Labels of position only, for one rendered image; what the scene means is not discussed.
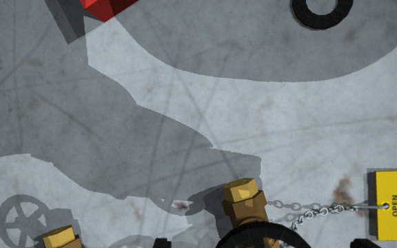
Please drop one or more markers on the black flat ring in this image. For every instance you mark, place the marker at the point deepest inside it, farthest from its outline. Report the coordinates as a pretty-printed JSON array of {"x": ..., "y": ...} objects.
[{"x": 308, "y": 18}]

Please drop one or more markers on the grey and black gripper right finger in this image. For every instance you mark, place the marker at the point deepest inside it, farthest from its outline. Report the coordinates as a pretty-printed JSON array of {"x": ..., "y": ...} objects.
[{"x": 363, "y": 243}]

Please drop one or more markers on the dark red rectangular block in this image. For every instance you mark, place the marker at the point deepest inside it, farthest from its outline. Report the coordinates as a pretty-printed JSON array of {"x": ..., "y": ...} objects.
[{"x": 106, "y": 9}]

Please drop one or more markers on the yellow tag on silver chain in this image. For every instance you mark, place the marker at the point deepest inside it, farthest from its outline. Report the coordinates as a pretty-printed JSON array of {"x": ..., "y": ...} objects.
[{"x": 385, "y": 185}]

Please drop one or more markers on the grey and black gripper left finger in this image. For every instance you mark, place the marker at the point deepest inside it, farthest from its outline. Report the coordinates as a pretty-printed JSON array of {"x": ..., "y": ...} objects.
[{"x": 162, "y": 243}]

